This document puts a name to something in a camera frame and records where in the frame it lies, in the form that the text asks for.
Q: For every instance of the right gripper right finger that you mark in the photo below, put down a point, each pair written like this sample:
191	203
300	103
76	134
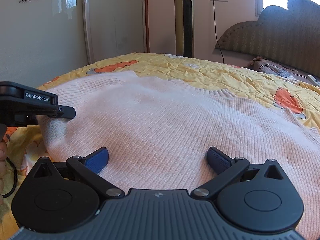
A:
228	170

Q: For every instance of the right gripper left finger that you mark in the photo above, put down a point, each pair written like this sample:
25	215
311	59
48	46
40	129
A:
86	169

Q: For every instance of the pink knitted sweater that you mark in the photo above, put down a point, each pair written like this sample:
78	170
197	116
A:
158	131

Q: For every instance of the left hand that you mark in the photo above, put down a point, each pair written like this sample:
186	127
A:
3	166

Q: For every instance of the white wardrobe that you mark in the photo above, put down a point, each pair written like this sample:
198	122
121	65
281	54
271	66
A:
42	39

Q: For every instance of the white remote control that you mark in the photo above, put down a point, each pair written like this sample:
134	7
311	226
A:
313	80

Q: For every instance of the gold tower fan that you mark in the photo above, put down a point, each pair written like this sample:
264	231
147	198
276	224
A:
184	28

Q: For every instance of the grey scalloped headboard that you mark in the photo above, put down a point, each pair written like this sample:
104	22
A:
289	36

